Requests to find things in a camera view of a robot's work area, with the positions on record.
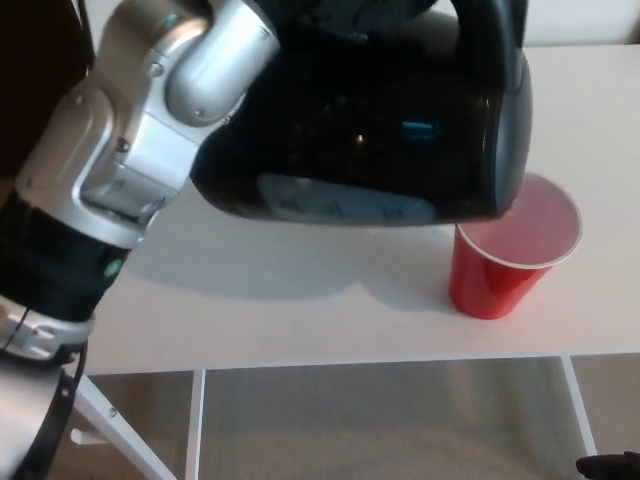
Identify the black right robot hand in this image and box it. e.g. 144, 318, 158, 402
575, 451, 640, 480

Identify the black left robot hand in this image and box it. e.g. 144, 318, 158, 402
239, 0, 461, 56

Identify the white table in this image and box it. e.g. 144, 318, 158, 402
69, 44, 640, 480

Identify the white low cabinet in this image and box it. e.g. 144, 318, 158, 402
518, 0, 640, 49

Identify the black electric kettle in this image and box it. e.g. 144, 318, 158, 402
187, 0, 536, 232

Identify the red plastic cup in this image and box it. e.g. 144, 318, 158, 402
447, 172, 585, 319

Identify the dark brown cabinet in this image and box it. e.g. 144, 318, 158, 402
0, 0, 97, 182

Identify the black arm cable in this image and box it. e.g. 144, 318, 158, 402
14, 338, 94, 480

